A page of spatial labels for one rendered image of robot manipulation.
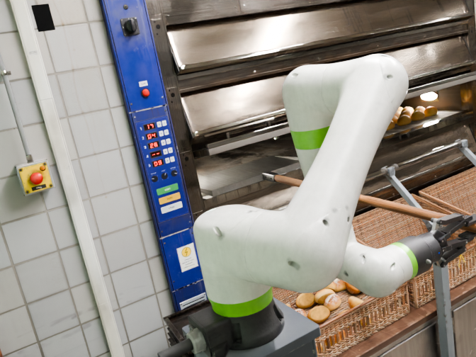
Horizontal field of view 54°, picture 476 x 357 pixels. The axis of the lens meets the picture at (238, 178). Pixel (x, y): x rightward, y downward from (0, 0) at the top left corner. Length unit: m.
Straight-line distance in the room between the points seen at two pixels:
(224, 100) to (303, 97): 0.97
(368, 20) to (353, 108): 1.59
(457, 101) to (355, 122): 2.29
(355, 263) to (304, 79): 0.43
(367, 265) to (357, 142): 0.35
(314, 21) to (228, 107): 0.60
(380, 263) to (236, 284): 0.38
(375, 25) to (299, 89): 1.48
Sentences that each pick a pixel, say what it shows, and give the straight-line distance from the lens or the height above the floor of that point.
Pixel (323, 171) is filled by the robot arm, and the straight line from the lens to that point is 0.81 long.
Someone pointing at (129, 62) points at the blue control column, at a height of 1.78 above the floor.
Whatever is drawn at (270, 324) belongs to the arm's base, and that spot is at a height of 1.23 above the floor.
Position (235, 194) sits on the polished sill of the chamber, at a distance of 2.02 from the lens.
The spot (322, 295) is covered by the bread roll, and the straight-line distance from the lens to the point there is 2.17.
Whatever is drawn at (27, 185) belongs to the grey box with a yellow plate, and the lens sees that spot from 1.69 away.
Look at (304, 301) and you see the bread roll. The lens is 2.17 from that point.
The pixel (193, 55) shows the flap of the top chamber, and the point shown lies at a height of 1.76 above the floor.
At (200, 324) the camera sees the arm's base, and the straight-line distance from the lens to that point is 0.90.
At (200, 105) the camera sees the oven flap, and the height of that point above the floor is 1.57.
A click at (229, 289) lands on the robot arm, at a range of 0.86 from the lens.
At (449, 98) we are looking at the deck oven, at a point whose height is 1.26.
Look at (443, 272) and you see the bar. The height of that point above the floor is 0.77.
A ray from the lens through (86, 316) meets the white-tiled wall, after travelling 1.93.
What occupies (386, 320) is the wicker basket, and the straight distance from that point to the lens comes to 2.04.
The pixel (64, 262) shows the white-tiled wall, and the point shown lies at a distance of 1.84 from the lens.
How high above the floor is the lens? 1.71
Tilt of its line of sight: 14 degrees down
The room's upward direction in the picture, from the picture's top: 11 degrees counter-clockwise
